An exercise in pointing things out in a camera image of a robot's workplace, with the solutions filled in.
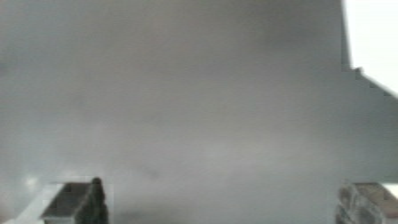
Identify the white drawer cabinet frame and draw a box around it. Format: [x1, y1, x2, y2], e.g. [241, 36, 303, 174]
[342, 0, 398, 99]

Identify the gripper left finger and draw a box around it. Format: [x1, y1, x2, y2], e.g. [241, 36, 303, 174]
[40, 177, 109, 224]

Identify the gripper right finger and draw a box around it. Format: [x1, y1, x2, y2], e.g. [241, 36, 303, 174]
[335, 182, 398, 224]

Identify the white drawer box front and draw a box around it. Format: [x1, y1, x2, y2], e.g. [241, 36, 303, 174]
[0, 0, 398, 224]

